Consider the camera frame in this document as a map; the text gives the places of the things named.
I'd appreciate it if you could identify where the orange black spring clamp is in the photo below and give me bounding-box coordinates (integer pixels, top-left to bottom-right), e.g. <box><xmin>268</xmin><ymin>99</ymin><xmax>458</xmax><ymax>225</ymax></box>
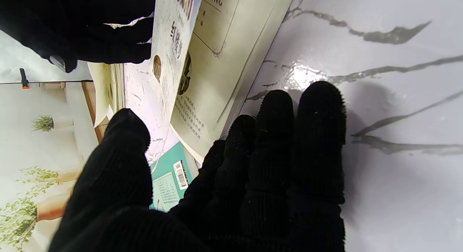
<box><xmin>19</xmin><ymin>67</ymin><xmax>30</xmax><ymax>89</ymax></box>

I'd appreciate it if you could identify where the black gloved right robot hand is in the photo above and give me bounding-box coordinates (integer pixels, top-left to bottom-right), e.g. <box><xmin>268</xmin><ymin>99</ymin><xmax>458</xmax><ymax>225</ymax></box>
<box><xmin>0</xmin><ymin>0</ymin><xmax>157</xmax><ymax>73</ymax></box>

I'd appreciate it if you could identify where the teal cover book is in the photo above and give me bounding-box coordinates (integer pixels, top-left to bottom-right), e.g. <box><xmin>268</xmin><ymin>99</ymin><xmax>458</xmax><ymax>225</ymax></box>
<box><xmin>149</xmin><ymin>142</ymin><xmax>199</xmax><ymax>213</ymax></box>

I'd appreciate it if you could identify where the tan kraft cover book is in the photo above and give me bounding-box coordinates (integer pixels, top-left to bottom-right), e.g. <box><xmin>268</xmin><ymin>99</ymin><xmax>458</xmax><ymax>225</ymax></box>
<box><xmin>169</xmin><ymin>0</ymin><xmax>298</xmax><ymax>165</ymax></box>

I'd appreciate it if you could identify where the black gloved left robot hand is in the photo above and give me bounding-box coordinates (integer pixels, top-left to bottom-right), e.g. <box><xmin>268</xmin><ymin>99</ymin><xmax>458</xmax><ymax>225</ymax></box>
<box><xmin>49</xmin><ymin>81</ymin><xmax>348</xmax><ymax>252</ymax></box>

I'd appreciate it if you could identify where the white and blue cover book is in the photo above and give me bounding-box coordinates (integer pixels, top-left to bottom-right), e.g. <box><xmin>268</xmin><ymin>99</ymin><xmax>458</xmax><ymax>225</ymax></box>
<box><xmin>148</xmin><ymin>0</ymin><xmax>204</xmax><ymax>104</ymax></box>

